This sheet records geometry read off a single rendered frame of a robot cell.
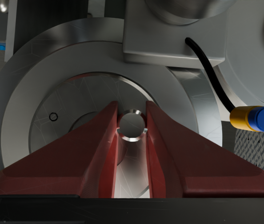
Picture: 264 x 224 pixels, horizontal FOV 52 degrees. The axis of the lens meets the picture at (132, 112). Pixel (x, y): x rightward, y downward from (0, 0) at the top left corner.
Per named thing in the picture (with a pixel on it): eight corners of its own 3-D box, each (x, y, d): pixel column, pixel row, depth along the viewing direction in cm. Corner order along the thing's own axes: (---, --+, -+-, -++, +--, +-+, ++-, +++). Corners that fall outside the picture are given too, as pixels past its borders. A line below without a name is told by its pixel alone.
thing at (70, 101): (1, 116, 14) (123, 46, 14) (16, 115, 16) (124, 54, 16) (71, 238, 14) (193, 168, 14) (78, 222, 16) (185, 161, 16)
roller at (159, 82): (203, 43, 15) (195, 243, 16) (157, 85, 41) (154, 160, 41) (2, 35, 15) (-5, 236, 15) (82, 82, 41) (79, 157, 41)
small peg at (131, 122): (153, 117, 12) (140, 146, 12) (149, 115, 14) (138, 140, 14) (123, 104, 12) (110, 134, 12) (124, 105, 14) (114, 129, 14)
